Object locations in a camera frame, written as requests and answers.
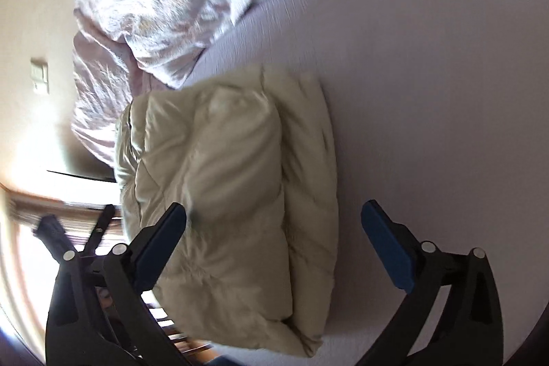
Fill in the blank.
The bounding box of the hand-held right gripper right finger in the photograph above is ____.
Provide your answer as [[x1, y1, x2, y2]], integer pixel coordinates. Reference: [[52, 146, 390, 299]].
[[355, 199, 505, 366]]

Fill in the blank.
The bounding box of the pink floral duvet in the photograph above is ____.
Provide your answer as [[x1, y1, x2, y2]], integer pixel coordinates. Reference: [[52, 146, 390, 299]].
[[69, 0, 389, 174]]

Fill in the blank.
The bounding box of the beige puffer jacket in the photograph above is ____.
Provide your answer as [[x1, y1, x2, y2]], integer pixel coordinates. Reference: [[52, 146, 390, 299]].
[[114, 63, 340, 359]]

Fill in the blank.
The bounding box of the white wall switch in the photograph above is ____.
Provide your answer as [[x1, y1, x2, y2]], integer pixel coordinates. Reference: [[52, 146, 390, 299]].
[[29, 56, 51, 96]]

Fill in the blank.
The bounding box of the wooden chair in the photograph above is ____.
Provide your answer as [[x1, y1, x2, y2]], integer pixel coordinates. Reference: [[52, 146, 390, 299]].
[[143, 291, 217, 358]]

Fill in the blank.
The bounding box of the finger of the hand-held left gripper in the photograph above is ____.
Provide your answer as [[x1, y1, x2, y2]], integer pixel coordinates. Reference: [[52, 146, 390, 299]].
[[33, 215, 69, 254], [81, 204, 116, 257]]

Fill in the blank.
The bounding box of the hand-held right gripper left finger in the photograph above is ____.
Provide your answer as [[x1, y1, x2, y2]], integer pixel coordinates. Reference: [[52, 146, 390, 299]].
[[45, 201, 196, 366]]

